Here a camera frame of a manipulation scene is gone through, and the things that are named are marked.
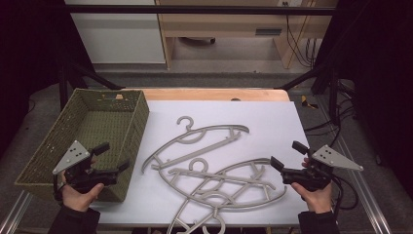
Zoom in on black curtain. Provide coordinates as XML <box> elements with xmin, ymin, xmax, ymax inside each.
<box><xmin>0</xmin><ymin>0</ymin><xmax>95</xmax><ymax>157</ymax></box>
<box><xmin>316</xmin><ymin>0</ymin><xmax>413</xmax><ymax>196</ymax></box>

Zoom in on white cabinet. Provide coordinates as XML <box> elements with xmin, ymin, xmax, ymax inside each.
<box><xmin>64</xmin><ymin>0</ymin><xmax>167</xmax><ymax>64</ymax></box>

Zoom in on green woven basket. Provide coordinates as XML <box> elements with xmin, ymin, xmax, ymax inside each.
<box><xmin>14</xmin><ymin>88</ymin><xmax>150</xmax><ymax>203</ymax></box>

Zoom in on light wooden desk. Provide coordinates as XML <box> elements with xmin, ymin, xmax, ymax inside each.
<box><xmin>155</xmin><ymin>0</ymin><xmax>339</xmax><ymax>70</ymax></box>

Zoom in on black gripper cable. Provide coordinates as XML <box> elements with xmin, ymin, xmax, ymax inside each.
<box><xmin>53</xmin><ymin>174</ymin><xmax>66</xmax><ymax>204</ymax></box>
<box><xmin>330</xmin><ymin>175</ymin><xmax>359</xmax><ymax>215</ymax></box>

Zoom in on person's left hand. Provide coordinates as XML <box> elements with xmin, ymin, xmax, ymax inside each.
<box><xmin>61</xmin><ymin>182</ymin><xmax>105</xmax><ymax>213</ymax></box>

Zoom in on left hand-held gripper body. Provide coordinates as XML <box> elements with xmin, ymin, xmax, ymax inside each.
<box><xmin>52</xmin><ymin>139</ymin><xmax>121</xmax><ymax>195</ymax></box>

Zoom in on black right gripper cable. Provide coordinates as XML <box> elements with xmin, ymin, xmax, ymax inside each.
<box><xmin>330</xmin><ymin>175</ymin><xmax>359</xmax><ymax>215</ymax></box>

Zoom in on black floor cables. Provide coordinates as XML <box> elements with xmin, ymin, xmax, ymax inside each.
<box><xmin>304</xmin><ymin>79</ymin><xmax>357</xmax><ymax>149</ymax></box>

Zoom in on aluminium rail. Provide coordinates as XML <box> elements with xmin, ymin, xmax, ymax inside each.
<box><xmin>0</xmin><ymin>189</ymin><xmax>33</xmax><ymax>234</ymax></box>
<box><xmin>316</xmin><ymin>97</ymin><xmax>394</xmax><ymax>234</ymax></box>

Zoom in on black horizontal frame bar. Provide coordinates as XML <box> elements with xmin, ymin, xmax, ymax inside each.
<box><xmin>64</xmin><ymin>4</ymin><xmax>336</xmax><ymax>17</ymax></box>

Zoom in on grey plastic clothes hanger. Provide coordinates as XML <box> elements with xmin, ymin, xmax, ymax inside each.
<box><xmin>167</xmin><ymin>158</ymin><xmax>277</xmax><ymax>209</ymax></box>
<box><xmin>174</xmin><ymin>158</ymin><xmax>288</xmax><ymax>211</ymax></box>
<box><xmin>166</xmin><ymin>191</ymin><xmax>228</xmax><ymax>234</ymax></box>
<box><xmin>141</xmin><ymin>115</ymin><xmax>250</xmax><ymax>174</ymax></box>

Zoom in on person's right hand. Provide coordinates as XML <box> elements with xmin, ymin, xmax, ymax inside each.
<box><xmin>290</xmin><ymin>181</ymin><xmax>334</xmax><ymax>215</ymax></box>

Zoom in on black hanging cables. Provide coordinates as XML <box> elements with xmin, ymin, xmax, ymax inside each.
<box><xmin>282</xmin><ymin>1</ymin><xmax>319</xmax><ymax>70</ymax></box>

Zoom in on black metal stand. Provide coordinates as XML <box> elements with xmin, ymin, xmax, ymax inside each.
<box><xmin>276</xmin><ymin>61</ymin><xmax>342</xmax><ymax>126</ymax></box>
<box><xmin>57</xmin><ymin>42</ymin><xmax>125</xmax><ymax>111</ymax></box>

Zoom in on yellow and black tool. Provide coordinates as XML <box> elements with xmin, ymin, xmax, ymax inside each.
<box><xmin>300</xmin><ymin>95</ymin><xmax>319</xmax><ymax>110</ymax></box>

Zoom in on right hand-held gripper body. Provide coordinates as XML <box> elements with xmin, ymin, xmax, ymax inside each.
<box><xmin>281</xmin><ymin>144</ymin><xmax>364</xmax><ymax>193</ymax></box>

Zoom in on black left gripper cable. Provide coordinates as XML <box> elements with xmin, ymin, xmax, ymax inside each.
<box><xmin>53</xmin><ymin>174</ymin><xmax>66</xmax><ymax>204</ymax></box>

